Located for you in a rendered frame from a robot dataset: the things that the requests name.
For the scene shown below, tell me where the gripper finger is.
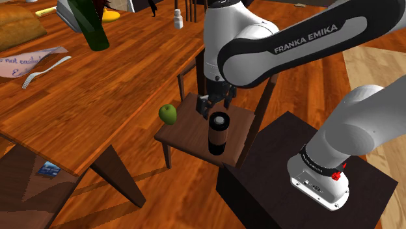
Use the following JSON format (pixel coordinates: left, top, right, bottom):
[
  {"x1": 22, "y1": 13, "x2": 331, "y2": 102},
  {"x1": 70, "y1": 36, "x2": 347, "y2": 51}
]
[
  {"x1": 195, "y1": 94, "x2": 217, "y2": 121},
  {"x1": 223, "y1": 87, "x2": 237, "y2": 111}
]

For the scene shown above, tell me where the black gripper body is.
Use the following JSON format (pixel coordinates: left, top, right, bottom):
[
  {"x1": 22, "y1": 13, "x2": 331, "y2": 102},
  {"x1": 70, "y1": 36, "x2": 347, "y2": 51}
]
[{"x1": 206, "y1": 77, "x2": 237, "y2": 99}]

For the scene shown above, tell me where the black and brown cylinder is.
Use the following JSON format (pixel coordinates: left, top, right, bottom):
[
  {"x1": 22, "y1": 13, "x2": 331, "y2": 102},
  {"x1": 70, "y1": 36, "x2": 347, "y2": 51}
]
[{"x1": 208, "y1": 111, "x2": 230, "y2": 156}]

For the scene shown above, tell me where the brown wooden chair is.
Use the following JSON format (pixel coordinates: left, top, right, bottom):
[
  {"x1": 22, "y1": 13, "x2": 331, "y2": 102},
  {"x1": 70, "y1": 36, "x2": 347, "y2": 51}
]
[{"x1": 154, "y1": 47, "x2": 280, "y2": 170}]

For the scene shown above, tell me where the green apple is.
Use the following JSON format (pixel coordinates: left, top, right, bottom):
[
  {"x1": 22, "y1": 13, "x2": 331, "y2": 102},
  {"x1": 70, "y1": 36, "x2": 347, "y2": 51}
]
[{"x1": 158, "y1": 103, "x2": 178, "y2": 126}]

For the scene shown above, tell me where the small white bottle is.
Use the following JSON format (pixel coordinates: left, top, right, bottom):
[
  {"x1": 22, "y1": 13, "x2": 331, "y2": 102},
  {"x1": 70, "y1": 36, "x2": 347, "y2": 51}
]
[{"x1": 173, "y1": 8, "x2": 184, "y2": 30}]

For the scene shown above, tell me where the dark wooden chair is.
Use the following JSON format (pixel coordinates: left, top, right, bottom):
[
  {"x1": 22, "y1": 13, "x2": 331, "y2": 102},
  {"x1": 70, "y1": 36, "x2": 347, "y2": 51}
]
[{"x1": 174, "y1": 0, "x2": 209, "y2": 23}]

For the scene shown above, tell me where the dark robot stand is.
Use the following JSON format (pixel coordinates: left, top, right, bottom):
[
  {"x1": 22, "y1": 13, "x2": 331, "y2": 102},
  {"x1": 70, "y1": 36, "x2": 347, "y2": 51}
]
[{"x1": 216, "y1": 111, "x2": 399, "y2": 229}]

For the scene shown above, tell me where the wooden table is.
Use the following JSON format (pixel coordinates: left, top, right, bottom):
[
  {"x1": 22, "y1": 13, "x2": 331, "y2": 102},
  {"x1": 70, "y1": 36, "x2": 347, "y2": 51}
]
[{"x1": 0, "y1": 0, "x2": 208, "y2": 209}]

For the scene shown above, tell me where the dark green bottle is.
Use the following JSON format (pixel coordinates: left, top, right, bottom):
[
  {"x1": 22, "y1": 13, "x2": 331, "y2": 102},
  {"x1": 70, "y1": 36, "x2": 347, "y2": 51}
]
[{"x1": 68, "y1": 0, "x2": 111, "y2": 52}]

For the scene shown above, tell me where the silver fork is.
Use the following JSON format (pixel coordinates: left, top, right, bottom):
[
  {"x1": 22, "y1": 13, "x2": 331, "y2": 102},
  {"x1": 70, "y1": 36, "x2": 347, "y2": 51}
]
[{"x1": 21, "y1": 55, "x2": 73, "y2": 90}]

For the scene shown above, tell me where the white grey appliance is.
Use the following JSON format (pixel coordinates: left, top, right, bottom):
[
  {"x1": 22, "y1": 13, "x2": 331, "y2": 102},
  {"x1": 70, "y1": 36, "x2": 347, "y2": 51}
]
[{"x1": 56, "y1": 0, "x2": 84, "y2": 33}]

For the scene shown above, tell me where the blue card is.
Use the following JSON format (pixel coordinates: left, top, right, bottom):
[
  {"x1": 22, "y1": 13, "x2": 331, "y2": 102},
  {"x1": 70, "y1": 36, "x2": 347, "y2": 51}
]
[{"x1": 36, "y1": 161, "x2": 62, "y2": 178}]

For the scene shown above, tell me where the paper note with writing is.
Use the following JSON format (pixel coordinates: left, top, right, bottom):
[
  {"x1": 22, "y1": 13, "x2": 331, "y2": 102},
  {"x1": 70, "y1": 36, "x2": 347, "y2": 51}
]
[{"x1": 0, "y1": 46, "x2": 69, "y2": 79}]

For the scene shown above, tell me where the brown bread loaf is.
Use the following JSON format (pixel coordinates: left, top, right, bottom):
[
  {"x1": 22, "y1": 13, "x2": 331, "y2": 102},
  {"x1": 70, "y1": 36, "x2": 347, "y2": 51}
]
[{"x1": 0, "y1": 4, "x2": 48, "y2": 53}]

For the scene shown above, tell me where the cream handled tool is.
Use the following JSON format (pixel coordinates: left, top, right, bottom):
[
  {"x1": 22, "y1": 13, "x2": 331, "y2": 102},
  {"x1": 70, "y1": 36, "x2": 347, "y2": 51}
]
[{"x1": 34, "y1": 7, "x2": 58, "y2": 18}]

